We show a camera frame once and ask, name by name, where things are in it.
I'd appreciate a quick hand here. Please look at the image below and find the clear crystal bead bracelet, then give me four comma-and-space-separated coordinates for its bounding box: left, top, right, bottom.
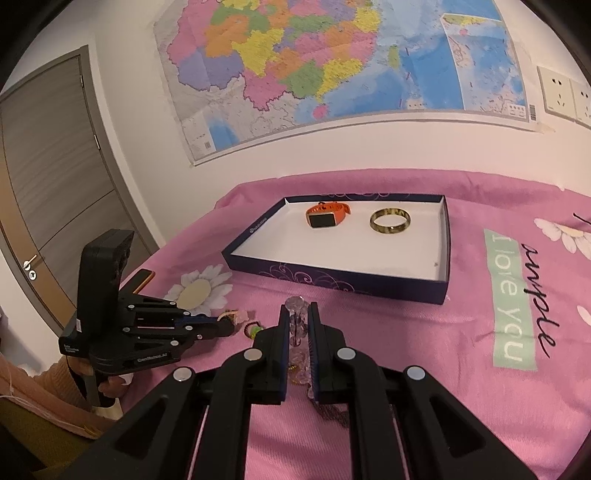
284, 296, 319, 402

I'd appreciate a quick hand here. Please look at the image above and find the olive green garment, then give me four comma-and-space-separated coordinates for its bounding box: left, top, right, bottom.
0, 397, 100, 480

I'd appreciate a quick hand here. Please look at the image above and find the orange smart watch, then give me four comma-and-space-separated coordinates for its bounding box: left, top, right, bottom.
305, 202, 352, 229

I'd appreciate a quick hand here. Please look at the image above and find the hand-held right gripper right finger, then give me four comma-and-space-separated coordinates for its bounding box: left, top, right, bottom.
307, 302, 539, 480

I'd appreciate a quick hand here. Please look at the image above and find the person's left forearm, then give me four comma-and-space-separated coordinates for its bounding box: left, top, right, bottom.
0, 353, 116, 439

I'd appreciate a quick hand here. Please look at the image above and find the white wall socket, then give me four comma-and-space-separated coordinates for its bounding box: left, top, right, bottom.
537, 65, 575, 116
570, 78, 591, 127

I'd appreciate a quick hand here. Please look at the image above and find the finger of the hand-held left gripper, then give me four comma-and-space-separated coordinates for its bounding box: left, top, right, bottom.
122, 323, 236, 370
117, 295, 236, 330

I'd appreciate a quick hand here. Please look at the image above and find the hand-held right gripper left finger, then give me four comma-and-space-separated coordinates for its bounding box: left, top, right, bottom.
69, 302, 291, 480

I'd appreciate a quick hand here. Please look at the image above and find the grey wooden door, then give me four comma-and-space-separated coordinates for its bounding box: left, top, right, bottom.
0, 46, 167, 324

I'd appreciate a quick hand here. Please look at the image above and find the smartphone with orange case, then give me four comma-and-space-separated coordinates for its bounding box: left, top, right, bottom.
121, 268, 156, 296

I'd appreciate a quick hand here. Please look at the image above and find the person's left hand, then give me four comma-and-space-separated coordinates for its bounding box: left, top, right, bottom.
98, 373, 134, 398

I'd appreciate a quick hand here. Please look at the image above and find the dark blue box lid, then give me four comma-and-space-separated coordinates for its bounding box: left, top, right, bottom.
222, 195, 451, 305

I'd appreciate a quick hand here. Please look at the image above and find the pink printed blanket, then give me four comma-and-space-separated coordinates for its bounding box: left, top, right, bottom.
111, 167, 591, 480

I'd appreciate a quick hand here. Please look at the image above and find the colourful wall map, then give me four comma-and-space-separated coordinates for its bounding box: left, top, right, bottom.
154, 0, 546, 167

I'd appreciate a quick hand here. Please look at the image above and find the gold bangle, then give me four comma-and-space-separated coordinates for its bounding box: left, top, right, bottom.
369, 208, 413, 236

